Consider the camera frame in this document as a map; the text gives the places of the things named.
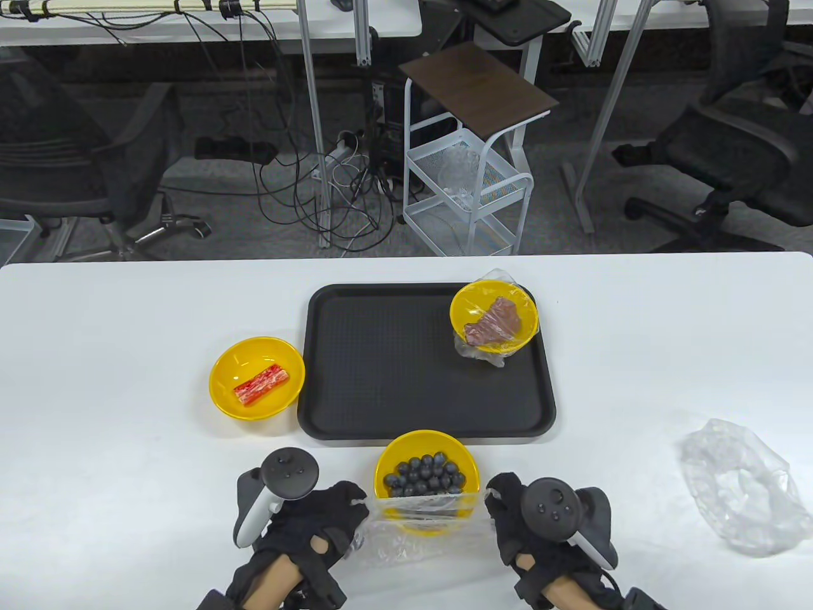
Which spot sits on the brown roasted meat piece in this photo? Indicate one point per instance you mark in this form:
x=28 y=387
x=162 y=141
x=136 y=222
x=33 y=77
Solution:
x=495 y=321

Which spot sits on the black plastic tray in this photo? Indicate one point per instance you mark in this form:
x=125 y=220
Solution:
x=394 y=368

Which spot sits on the black side stand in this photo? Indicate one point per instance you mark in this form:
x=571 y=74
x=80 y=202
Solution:
x=514 y=22

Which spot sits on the black computer tower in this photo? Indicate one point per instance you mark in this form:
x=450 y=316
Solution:
x=387 y=146

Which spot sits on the black mesh office chair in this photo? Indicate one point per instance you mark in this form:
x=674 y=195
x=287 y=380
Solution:
x=51 y=165
x=730 y=146

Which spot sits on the person's left forearm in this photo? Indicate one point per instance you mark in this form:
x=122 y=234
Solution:
x=273 y=584

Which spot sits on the white desk aluminium legs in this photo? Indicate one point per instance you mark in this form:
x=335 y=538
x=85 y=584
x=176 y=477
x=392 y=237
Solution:
x=667 y=13
x=159 y=32

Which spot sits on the grey white handheld controller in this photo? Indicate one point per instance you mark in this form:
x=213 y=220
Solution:
x=289 y=473
x=549 y=508

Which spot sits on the crumpled clear plastic wrap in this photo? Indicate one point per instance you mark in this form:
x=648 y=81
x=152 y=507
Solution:
x=458 y=168

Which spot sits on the person's right hand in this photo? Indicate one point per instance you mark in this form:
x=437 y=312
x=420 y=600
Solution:
x=508 y=515

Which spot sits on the black power strip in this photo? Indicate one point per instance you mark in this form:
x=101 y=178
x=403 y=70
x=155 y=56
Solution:
x=228 y=149

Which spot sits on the red white crab stick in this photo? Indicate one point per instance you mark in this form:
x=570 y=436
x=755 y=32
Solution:
x=260 y=384

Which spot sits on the white power strip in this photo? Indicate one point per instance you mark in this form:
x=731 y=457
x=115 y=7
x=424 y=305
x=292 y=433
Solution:
x=340 y=152

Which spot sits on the clear plastic food cover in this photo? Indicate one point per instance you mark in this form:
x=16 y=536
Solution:
x=737 y=489
x=419 y=546
x=495 y=275

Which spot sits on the clear plastic storage box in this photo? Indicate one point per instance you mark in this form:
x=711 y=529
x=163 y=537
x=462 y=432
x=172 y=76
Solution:
x=13 y=241

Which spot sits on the pile of dark blueberries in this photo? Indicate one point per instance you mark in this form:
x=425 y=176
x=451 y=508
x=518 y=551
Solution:
x=425 y=476

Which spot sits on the yellow plastic bowl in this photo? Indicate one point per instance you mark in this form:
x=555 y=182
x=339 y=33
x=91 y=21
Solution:
x=467 y=305
x=254 y=356
x=406 y=445

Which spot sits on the person's left hand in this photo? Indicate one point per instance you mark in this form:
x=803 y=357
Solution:
x=324 y=515

